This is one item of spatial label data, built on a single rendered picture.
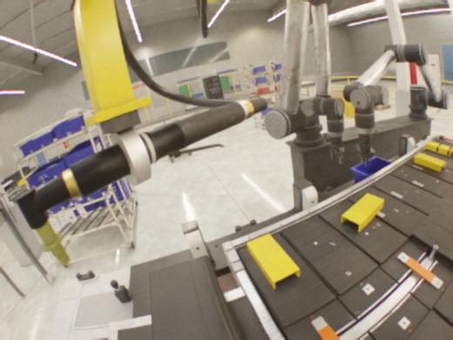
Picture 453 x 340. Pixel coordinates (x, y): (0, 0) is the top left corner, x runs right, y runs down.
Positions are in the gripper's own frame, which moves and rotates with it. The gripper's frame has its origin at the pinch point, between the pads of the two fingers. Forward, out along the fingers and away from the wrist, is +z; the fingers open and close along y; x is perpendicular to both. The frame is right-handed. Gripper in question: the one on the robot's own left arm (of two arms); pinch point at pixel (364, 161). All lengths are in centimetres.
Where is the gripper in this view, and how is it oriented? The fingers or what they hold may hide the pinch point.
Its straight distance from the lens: 121.9
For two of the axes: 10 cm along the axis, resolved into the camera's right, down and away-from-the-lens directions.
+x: 9.3, -3.0, 2.0
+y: 2.9, 3.1, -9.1
